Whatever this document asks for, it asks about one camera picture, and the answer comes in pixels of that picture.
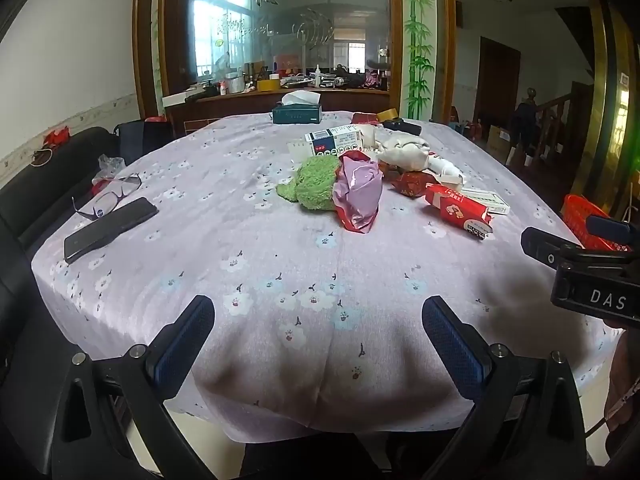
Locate black leather chair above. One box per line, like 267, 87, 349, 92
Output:
0, 126, 121, 271

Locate pink red foil wrapper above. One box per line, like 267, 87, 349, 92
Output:
332, 150, 385, 233

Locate red plastic basket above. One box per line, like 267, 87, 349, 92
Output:
562, 194, 632, 253

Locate dark red snack packet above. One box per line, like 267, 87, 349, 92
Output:
390, 170, 441, 198

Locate clear plastic bag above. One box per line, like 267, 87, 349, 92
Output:
91, 154, 126, 196

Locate brown cardboard box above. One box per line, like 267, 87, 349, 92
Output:
486, 125, 516, 163

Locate green fuzzy cloth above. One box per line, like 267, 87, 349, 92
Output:
276, 155, 343, 211

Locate dark jacket on post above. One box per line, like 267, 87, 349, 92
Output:
512, 87, 543, 151

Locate wooden staircase railing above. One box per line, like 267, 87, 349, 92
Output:
520, 87, 596, 171

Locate black case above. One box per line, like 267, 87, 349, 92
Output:
382, 117, 423, 137

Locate flat white box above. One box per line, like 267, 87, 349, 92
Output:
460, 187, 512, 216

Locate white crumpled bag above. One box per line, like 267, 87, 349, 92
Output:
375, 131, 432, 170

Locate dark framed eyeglasses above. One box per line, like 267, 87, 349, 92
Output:
71, 173, 142, 222

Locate etched glass partition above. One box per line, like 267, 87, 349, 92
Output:
160, 0, 401, 92

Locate teal tissue box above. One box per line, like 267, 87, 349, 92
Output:
271, 91, 322, 125

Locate red packet with white figures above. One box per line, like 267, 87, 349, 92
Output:
425, 184, 493, 242

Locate white blue medicine box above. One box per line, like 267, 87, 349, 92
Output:
305, 124, 365, 157

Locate gold column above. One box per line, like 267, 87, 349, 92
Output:
570, 0, 640, 211

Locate black smartphone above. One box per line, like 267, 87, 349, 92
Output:
63, 197, 160, 265

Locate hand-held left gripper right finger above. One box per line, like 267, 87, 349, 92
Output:
421, 296, 588, 480

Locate person's right forearm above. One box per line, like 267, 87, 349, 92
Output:
602, 329, 640, 466

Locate dark wooden door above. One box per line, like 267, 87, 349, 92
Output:
472, 36, 522, 131

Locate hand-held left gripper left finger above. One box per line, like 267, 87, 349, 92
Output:
50, 295, 216, 480

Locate wooden sideboard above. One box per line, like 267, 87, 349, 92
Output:
162, 87, 391, 136

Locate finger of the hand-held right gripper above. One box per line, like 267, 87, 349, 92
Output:
586, 214, 640, 248
520, 227, 583, 267

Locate bamboo painted panel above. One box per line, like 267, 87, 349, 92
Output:
400, 0, 438, 121

